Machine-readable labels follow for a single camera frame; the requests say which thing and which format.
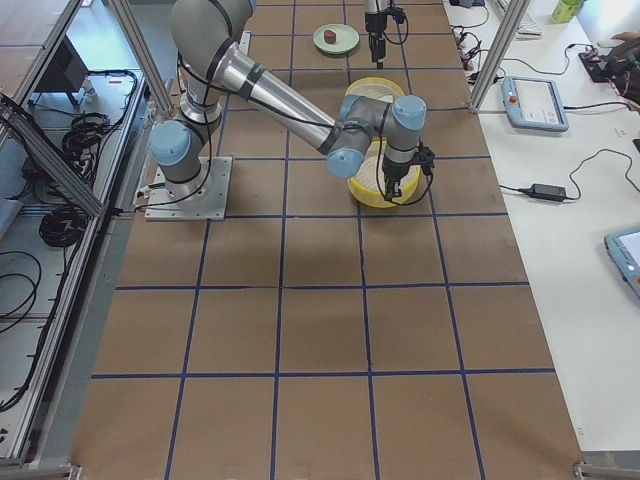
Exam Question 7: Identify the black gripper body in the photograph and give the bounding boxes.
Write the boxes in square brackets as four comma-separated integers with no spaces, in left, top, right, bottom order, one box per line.
[365,8,406,56]
[382,142,435,184]

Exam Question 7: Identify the yellow steamer basket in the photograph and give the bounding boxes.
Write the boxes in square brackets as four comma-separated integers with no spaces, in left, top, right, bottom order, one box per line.
[347,140,421,208]
[339,76,405,119]

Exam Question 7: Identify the brown bun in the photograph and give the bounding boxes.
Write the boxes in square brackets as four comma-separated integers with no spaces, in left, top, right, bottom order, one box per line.
[323,30,337,44]

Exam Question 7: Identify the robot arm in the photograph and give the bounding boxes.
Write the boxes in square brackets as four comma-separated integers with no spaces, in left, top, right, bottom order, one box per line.
[364,0,409,70]
[171,1,435,202]

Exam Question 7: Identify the light green plate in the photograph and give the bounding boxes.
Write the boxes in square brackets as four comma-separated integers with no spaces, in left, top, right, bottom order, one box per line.
[312,24,360,55]

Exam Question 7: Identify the blue teach pendant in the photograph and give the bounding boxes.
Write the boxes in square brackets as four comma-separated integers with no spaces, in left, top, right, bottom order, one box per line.
[604,227,639,297]
[501,76,569,132]

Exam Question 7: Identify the black laptop power brick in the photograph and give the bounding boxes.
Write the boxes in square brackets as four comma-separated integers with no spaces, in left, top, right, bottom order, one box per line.
[518,183,568,202]

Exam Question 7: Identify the green bottle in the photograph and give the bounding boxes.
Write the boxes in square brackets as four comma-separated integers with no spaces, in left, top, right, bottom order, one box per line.
[551,0,584,24]

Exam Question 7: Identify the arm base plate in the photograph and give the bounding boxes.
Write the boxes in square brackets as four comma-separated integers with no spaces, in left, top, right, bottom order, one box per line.
[144,156,233,222]
[239,30,251,55]

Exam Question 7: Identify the aluminium frame post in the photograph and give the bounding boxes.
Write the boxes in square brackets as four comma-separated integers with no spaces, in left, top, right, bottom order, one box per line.
[468,0,530,113]

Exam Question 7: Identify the black device with wires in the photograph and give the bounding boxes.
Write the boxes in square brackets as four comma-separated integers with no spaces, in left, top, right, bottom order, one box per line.
[578,45,631,83]

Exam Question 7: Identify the black box under frame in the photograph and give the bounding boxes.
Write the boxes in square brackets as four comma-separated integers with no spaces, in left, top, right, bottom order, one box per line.
[35,35,89,106]

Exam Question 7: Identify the coiled black cables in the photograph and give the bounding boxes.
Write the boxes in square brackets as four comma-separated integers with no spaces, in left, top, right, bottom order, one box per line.
[38,203,87,248]

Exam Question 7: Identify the aluminium frame rail left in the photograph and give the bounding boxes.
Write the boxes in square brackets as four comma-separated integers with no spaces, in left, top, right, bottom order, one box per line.
[1,93,104,217]

